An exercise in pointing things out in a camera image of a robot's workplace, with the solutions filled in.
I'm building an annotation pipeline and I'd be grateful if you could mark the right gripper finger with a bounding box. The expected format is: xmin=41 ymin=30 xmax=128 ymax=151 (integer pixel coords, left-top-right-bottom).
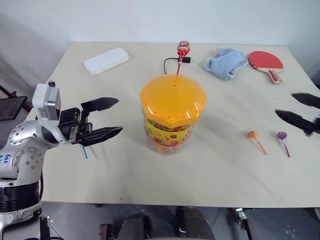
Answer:
xmin=275 ymin=109 xmax=320 ymax=137
xmin=291 ymin=92 xmax=320 ymax=110

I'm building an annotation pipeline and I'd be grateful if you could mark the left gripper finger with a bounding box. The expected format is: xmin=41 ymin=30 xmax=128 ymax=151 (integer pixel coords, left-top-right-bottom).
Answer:
xmin=76 ymin=126 xmax=124 ymax=148
xmin=80 ymin=97 xmax=120 ymax=113

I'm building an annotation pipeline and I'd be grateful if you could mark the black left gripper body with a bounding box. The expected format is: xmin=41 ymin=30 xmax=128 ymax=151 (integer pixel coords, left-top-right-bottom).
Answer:
xmin=57 ymin=106 xmax=95 ymax=146

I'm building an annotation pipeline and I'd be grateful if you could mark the clear candy jar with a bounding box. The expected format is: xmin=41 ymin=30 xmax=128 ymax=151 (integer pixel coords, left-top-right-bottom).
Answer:
xmin=142 ymin=109 xmax=196 ymax=155

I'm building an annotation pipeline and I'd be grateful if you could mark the orange perforated jar lid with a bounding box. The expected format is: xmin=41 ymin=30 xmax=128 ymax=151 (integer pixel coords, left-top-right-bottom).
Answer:
xmin=139 ymin=73 xmax=208 ymax=129

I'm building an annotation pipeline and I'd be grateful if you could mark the purple wrapped lollipop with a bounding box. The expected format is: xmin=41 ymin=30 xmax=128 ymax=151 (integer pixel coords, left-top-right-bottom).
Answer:
xmin=276 ymin=131 xmax=291 ymax=158

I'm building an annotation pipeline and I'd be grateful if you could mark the white plastic box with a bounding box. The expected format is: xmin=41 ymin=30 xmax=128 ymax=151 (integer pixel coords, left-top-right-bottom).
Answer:
xmin=83 ymin=47 xmax=130 ymax=76

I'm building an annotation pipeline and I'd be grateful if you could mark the orange wrapped lollipop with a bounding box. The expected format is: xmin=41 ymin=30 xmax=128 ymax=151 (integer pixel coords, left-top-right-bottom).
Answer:
xmin=246 ymin=130 xmax=268 ymax=156

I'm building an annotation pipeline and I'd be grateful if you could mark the red table tennis paddle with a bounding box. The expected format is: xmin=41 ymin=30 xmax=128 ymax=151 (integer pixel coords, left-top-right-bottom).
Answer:
xmin=247 ymin=50 xmax=284 ymax=85

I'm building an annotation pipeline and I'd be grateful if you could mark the black flat panel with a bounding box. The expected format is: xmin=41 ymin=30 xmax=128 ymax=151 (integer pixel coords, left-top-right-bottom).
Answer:
xmin=0 ymin=95 xmax=29 ymax=123

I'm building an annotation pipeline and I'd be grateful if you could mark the light blue towel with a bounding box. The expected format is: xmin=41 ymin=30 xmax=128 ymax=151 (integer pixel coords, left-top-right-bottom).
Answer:
xmin=202 ymin=47 xmax=249 ymax=82

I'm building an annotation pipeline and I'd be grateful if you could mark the rusty metal block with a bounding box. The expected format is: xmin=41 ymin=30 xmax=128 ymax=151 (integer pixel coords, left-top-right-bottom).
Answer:
xmin=99 ymin=223 xmax=114 ymax=240

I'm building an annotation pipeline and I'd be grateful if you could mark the dark rounded shape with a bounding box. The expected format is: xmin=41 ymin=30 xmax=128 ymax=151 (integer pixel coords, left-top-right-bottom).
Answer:
xmin=116 ymin=212 xmax=152 ymax=240
xmin=174 ymin=206 xmax=216 ymax=240

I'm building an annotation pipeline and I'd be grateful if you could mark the red wrapped lollipop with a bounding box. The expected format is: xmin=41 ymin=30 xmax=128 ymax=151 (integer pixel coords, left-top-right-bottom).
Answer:
xmin=176 ymin=40 xmax=192 ymax=76

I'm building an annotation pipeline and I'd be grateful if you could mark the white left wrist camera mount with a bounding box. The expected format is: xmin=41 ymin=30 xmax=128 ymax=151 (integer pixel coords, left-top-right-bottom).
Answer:
xmin=32 ymin=79 xmax=67 ymax=145

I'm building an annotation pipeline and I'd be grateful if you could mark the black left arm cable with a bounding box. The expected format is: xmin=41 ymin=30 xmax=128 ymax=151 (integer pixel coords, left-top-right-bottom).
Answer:
xmin=37 ymin=167 xmax=45 ymax=201

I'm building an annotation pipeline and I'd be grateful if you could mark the metal table leg bracket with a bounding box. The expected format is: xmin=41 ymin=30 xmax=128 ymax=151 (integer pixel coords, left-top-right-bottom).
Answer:
xmin=233 ymin=207 xmax=258 ymax=240

